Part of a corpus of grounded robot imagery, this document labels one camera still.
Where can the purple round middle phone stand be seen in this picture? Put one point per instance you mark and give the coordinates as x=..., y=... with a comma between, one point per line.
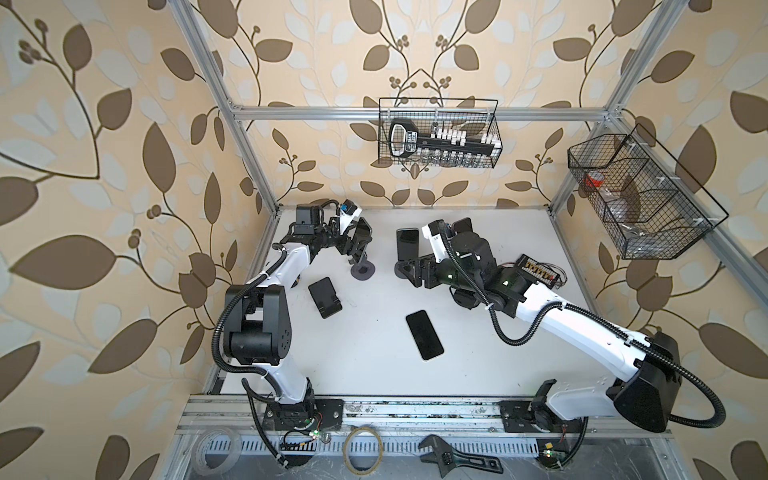
x=406, y=269

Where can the black phone on middle stand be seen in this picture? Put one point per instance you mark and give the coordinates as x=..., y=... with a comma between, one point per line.
x=407, y=244

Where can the clear tape roll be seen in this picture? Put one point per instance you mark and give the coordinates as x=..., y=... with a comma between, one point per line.
x=216, y=451

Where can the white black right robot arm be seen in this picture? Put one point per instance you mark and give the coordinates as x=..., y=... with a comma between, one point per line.
x=646, y=384

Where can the black wire basket back wall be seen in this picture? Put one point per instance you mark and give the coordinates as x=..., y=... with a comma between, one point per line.
x=475, y=116

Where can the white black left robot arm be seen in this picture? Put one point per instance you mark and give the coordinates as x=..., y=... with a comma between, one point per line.
x=253, y=334

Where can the black square phone stand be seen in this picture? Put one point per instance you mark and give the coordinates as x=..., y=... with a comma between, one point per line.
x=325, y=297

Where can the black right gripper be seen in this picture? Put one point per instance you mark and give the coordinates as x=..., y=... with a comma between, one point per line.
x=429, y=263

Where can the black adjustable wrench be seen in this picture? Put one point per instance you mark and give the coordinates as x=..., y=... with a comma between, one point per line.
x=439, y=452

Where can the black wire basket wall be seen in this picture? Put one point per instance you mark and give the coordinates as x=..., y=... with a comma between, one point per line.
x=652, y=205
x=475, y=116

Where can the black circuit board with wires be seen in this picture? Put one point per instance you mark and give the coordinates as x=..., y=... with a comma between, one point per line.
x=553, y=276

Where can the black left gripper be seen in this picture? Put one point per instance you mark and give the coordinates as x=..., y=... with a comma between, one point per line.
x=344, y=244

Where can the dark phone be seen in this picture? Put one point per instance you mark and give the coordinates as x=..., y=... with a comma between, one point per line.
x=362, y=236

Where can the silver-edged black phone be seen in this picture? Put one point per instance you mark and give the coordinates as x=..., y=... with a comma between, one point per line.
x=424, y=335

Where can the black socket set holder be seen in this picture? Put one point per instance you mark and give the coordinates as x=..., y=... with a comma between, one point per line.
x=441, y=145

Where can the purple round phone stand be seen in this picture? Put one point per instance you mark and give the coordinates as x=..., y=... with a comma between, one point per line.
x=406, y=269
x=363, y=270

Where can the black wire basket right wall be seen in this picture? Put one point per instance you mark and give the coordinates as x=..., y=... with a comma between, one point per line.
x=652, y=205

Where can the black phone on stand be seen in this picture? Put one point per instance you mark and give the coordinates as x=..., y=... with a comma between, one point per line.
x=462, y=226
x=407, y=244

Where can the aluminium frame post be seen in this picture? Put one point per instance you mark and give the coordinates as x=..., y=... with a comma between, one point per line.
x=184, y=15

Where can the red capped item in basket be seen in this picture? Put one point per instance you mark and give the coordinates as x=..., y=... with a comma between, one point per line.
x=594, y=179

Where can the black phone on right stand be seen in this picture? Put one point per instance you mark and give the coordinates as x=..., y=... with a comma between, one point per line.
x=462, y=226

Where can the purple round left phone stand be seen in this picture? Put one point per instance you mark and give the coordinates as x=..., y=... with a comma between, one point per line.
x=363, y=270

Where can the brown tape roll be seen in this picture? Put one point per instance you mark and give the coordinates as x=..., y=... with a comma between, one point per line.
x=362, y=451

